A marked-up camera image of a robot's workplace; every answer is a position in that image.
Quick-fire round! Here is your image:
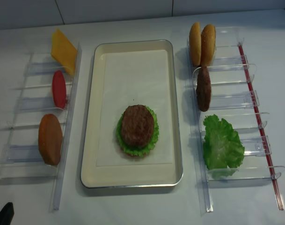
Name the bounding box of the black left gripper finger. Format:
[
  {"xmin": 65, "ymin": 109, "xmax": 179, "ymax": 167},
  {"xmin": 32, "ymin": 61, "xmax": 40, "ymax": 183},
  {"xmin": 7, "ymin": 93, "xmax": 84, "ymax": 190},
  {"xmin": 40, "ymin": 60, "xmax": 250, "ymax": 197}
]
[{"xmin": 0, "ymin": 202, "xmax": 15, "ymax": 225}]

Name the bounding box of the brown meat patty in rack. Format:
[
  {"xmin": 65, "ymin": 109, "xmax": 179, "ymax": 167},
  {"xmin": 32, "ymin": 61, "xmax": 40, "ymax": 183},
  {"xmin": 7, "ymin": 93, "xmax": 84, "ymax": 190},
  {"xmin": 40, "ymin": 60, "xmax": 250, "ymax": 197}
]
[{"xmin": 196, "ymin": 67, "xmax": 212, "ymax": 112}]

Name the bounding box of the tan bun half rear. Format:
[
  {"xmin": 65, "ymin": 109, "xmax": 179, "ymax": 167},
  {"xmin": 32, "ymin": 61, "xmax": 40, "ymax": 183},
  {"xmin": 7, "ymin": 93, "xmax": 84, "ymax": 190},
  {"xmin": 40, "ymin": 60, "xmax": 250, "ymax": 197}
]
[{"xmin": 189, "ymin": 22, "xmax": 201, "ymax": 66}]

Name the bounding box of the red tomato slice in rack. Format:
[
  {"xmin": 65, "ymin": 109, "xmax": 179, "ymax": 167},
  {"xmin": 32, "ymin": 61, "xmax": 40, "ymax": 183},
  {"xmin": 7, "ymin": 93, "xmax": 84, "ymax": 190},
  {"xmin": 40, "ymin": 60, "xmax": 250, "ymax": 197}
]
[{"xmin": 52, "ymin": 70, "xmax": 66, "ymax": 109}]

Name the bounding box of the clear acrylic left rack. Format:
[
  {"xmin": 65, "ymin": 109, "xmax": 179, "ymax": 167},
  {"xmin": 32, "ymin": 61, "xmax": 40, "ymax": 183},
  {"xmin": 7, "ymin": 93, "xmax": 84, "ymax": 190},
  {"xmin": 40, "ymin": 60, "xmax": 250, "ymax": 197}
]
[{"xmin": 0, "ymin": 46, "xmax": 82, "ymax": 210}]

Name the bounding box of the clear acrylic right rack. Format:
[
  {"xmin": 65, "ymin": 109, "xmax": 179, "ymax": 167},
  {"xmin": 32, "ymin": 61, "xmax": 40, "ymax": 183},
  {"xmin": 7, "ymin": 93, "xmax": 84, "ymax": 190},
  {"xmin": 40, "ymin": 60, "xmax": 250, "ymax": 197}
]
[{"xmin": 188, "ymin": 27, "xmax": 285, "ymax": 212}]

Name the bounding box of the tan bun half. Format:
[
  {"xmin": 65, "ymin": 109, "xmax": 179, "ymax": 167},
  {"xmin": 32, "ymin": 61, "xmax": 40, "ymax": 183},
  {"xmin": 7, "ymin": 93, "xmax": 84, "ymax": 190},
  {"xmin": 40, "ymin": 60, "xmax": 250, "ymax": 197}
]
[
  {"xmin": 189, "ymin": 22, "xmax": 201, "ymax": 66},
  {"xmin": 200, "ymin": 24, "xmax": 216, "ymax": 67}
]

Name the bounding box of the green lettuce leaf in rack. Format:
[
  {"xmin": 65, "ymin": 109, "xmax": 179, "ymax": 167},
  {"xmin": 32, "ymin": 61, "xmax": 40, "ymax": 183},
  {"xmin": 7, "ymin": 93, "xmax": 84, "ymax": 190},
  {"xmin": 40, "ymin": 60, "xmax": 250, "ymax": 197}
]
[{"xmin": 203, "ymin": 114, "xmax": 245, "ymax": 170}]

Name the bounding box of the clear acrylic rack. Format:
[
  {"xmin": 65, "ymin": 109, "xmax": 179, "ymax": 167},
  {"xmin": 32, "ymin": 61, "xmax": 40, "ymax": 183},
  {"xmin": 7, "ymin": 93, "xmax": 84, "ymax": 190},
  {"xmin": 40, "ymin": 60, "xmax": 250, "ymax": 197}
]
[
  {"xmin": 0, "ymin": 46, "xmax": 82, "ymax": 210},
  {"xmin": 188, "ymin": 27, "xmax": 285, "ymax": 212}
]

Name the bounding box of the cream metal tray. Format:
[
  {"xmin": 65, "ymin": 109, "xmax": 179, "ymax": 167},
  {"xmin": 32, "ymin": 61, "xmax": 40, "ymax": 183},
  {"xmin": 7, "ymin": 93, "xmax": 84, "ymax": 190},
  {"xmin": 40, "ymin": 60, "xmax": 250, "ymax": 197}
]
[{"xmin": 80, "ymin": 40, "xmax": 183, "ymax": 188}]

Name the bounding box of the white paper tray liner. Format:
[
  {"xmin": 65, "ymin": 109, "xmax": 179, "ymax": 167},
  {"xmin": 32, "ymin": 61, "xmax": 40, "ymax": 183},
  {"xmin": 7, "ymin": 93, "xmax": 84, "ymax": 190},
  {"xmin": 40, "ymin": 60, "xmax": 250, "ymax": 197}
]
[{"xmin": 96, "ymin": 50, "xmax": 174, "ymax": 166}]

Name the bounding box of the orange-brown bun half left rack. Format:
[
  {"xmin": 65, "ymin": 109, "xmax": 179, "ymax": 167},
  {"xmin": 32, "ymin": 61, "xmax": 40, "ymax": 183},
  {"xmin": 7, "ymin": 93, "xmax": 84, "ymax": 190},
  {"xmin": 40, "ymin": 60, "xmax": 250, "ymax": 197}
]
[{"xmin": 38, "ymin": 114, "xmax": 63, "ymax": 165}]

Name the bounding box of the yellow cheese slice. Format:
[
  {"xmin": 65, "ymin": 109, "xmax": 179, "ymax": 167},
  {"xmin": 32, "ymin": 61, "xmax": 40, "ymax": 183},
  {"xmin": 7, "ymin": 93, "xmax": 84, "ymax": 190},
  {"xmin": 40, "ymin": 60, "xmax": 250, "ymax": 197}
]
[{"xmin": 51, "ymin": 29, "xmax": 78, "ymax": 78}]

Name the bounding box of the brown meat patty on stack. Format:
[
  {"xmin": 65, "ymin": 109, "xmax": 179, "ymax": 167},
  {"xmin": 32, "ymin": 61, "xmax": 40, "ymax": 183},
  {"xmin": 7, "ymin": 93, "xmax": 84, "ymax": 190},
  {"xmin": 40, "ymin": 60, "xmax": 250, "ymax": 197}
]
[{"xmin": 121, "ymin": 105, "xmax": 154, "ymax": 148}]

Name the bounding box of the green lettuce under patty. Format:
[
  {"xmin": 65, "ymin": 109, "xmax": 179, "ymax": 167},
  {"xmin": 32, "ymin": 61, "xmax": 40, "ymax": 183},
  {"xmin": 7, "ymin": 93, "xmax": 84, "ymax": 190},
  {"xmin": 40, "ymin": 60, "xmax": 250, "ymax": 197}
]
[{"xmin": 116, "ymin": 106, "xmax": 160, "ymax": 148}]

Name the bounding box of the tan bun half front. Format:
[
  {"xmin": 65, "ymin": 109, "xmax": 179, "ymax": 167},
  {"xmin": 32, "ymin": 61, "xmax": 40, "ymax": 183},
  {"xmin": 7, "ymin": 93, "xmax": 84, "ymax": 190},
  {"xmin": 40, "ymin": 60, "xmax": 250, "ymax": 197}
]
[{"xmin": 200, "ymin": 24, "xmax": 216, "ymax": 67}]

